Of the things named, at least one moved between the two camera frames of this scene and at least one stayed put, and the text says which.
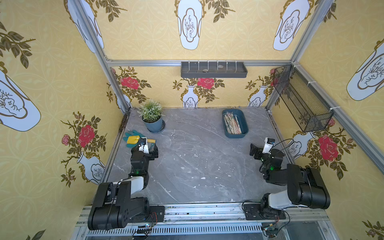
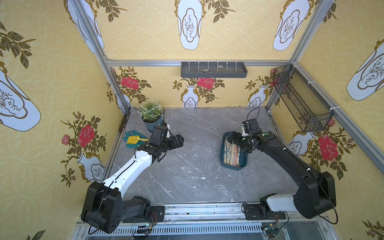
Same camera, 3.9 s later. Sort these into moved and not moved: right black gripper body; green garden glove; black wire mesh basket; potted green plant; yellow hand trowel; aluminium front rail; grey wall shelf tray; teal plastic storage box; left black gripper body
Moved: right black gripper body; teal plastic storage box; left black gripper body
Not moved: green garden glove; yellow hand trowel; potted green plant; black wire mesh basket; grey wall shelf tray; aluminium front rail
